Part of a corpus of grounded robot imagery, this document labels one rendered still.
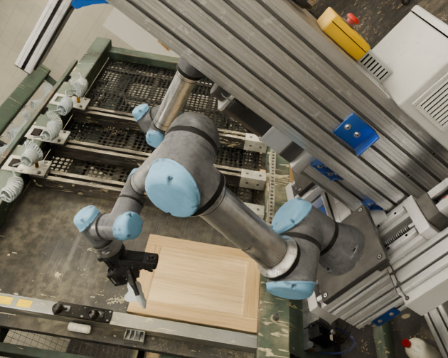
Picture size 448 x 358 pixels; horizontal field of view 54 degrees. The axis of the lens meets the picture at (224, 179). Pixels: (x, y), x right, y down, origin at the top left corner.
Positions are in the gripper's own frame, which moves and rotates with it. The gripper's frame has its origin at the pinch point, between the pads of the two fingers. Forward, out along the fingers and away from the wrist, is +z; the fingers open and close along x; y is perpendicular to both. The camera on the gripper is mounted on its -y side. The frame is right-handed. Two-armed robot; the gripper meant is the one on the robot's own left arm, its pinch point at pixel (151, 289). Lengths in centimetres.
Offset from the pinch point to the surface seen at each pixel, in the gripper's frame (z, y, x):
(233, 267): 34.1, -14.5, -33.5
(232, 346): 37.2, -12.9, 1.0
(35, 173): -24, 56, -64
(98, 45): -39, 50, -188
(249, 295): 38.7, -19.5, -21.0
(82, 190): -8, 43, -65
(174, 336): 26.0, 4.9, -0.5
